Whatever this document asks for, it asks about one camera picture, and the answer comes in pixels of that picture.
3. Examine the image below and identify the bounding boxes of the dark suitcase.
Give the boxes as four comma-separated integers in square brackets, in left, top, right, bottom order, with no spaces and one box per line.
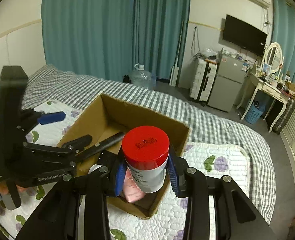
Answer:
[273,97,295,135]

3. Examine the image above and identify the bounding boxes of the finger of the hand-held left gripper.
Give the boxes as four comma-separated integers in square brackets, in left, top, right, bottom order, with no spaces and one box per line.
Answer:
[22,134,93,167]
[20,108,66,137]

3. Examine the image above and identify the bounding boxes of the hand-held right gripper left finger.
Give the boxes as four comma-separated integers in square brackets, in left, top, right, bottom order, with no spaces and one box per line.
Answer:
[16,152,128,240]

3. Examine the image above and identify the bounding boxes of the grey checked bedsheet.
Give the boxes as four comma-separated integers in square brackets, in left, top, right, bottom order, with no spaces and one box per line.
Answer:
[21,64,275,225]

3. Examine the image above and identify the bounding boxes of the clear plastic bag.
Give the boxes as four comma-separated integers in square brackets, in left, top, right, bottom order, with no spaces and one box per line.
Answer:
[200,47,219,60]

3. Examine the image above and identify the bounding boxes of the oval vanity mirror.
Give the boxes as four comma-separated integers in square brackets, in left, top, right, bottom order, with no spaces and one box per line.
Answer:
[263,42,284,77]

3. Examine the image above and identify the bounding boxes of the black wall television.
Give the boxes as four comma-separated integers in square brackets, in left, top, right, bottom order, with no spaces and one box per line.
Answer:
[223,14,268,57]

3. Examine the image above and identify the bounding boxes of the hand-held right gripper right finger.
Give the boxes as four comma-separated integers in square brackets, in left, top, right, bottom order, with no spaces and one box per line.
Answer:
[168,154,275,240]

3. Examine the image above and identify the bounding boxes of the white bottle with red lid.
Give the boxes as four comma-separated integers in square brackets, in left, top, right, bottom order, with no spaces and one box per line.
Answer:
[122,127,170,193]

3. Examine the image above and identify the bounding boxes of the white vanity table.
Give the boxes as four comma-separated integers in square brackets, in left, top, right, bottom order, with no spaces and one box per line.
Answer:
[236,70,292,133]

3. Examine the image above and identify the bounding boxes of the white floral quilt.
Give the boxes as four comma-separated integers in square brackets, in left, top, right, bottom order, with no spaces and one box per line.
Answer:
[0,100,252,240]

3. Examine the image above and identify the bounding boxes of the narrow teal curtain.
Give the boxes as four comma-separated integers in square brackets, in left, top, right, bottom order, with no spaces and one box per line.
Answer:
[271,0,295,64]

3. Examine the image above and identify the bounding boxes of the white mop pole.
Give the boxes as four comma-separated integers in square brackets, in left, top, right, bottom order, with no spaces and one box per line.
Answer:
[169,19,185,87]

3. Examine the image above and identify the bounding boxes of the small cardboard box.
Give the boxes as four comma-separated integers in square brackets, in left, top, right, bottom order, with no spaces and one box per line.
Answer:
[285,81,295,98]

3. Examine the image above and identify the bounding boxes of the wide teal curtain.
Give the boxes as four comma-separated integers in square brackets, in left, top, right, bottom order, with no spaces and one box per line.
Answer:
[41,0,138,81]

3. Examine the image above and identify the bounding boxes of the clear water jug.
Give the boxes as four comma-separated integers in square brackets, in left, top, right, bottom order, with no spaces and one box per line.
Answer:
[130,64,156,89]

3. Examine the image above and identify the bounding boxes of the brown cardboard box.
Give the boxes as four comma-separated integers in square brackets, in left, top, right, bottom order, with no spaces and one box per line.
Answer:
[57,93,190,220]

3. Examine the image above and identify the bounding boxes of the silver fridge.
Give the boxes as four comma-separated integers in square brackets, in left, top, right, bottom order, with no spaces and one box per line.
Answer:
[207,54,250,113]

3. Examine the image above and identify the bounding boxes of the black wall cable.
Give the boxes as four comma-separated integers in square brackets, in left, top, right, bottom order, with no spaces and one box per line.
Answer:
[191,26,200,55]

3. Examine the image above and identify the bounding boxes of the white suitcase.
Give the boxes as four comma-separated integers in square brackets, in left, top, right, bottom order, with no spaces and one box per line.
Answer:
[190,59,218,103]

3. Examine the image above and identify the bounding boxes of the blue plastic basket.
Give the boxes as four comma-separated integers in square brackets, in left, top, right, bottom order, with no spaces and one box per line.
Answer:
[245,100,265,124]

